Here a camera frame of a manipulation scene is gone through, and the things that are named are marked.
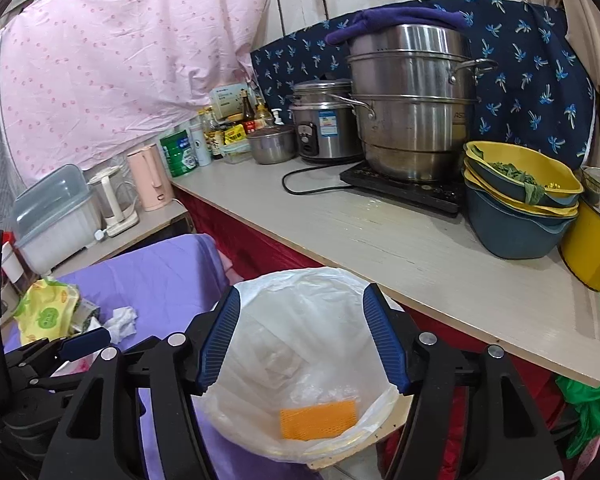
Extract yellow green snack bag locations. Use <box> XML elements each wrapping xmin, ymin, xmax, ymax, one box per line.
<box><xmin>14</xmin><ymin>278</ymin><xmax>80</xmax><ymax>346</ymax></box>

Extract white tissue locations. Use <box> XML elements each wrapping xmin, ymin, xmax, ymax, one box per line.
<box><xmin>102</xmin><ymin>307</ymin><xmax>137</xmax><ymax>344</ymax></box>

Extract white lined trash bin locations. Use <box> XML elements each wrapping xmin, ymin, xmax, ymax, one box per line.
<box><xmin>194</xmin><ymin>266</ymin><xmax>403</xmax><ymax>464</ymax></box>

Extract white plastic cup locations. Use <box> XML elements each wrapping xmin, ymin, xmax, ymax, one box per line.
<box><xmin>2</xmin><ymin>242</ymin><xmax>24</xmax><ymax>284</ymax></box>

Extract dish box with blue lid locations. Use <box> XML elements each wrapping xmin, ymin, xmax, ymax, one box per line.
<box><xmin>12</xmin><ymin>164</ymin><xmax>102</xmax><ymax>275</ymax></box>

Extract white glass kettle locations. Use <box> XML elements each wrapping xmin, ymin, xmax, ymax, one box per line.
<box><xmin>88</xmin><ymin>165</ymin><xmax>140</xmax><ymax>237</ymax></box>

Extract pink electric kettle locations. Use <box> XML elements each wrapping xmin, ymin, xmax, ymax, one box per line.
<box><xmin>126</xmin><ymin>143</ymin><xmax>174</xmax><ymax>211</ymax></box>

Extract yellow electric pot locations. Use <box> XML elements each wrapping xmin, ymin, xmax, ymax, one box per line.
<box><xmin>559</xmin><ymin>167</ymin><xmax>600</xmax><ymax>292</ymax></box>

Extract green tin can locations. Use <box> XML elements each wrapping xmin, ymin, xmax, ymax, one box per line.
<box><xmin>160</xmin><ymin>129</ymin><xmax>198</xmax><ymax>178</ymax></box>

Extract white thermos bottle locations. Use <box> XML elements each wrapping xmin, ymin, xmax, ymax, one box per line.
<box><xmin>189</xmin><ymin>117</ymin><xmax>212</xmax><ymax>167</ymax></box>

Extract stacked teal yellow basins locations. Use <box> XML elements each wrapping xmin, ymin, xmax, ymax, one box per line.
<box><xmin>463</xmin><ymin>141</ymin><xmax>583</xmax><ymax>260</ymax></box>

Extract soy sauce bottle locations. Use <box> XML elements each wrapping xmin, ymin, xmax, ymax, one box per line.
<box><xmin>199</xmin><ymin>106</ymin><xmax>224</xmax><ymax>159</ymax></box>

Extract black induction cooker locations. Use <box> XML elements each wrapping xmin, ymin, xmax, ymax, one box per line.
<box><xmin>340</xmin><ymin>162</ymin><xmax>465</xmax><ymax>218</ymax></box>

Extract small steel pot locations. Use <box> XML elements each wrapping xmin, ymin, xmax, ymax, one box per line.
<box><xmin>247</xmin><ymin>125</ymin><xmax>298</xmax><ymax>165</ymax></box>

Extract pink dotted curtain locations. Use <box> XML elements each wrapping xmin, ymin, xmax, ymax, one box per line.
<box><xmin>0</xmin><ymin>0</ymin><xmax>266</xmax><ymax>184</ymax></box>

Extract white tea box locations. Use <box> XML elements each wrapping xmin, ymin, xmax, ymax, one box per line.
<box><xmin>210</xmin><ymin>82</ymin><xmax>254</xmax><ymax>120</ymax></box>

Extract steel rice cooker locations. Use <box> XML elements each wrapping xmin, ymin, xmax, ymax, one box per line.
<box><xmin>289</xmin><ymin>79</ymin><xmax>363</xmax><ymax>164</ymax></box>

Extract navy floral cloth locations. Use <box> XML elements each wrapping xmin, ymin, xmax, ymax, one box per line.
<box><xmin>250</xmin><ymin>0</ymin><xmax>598</xmax><ymax>169</ymax></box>

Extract large stacked steel steamer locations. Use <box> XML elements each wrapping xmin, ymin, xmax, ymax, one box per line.
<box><xmin>342</xmin><ymin>24</ymin><xmax>498</xmax><ymax>182</ymax></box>

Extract purple cloth on steamer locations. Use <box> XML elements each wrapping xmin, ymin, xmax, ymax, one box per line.
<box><xmin>325</xmin><ymin>6</ymin><xmax>467</xmax><ymax>46</ymax></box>

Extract black power cable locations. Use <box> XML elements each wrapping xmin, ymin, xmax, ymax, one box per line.
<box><xmin>280</xmin><ymin>161</ymin><xmax>364</xmax><ymax>196</ymax></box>

